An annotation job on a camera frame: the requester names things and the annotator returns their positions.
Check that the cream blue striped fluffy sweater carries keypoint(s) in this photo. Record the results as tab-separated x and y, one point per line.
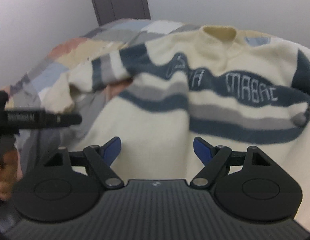
170	104

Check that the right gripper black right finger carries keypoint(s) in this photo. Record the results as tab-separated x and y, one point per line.
247	184

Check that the patchwork pastel bed quilt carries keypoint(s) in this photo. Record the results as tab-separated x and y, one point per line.
70	52

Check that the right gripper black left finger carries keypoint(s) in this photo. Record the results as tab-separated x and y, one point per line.
68	184

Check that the person's left hand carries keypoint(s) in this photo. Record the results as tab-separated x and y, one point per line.
10	173

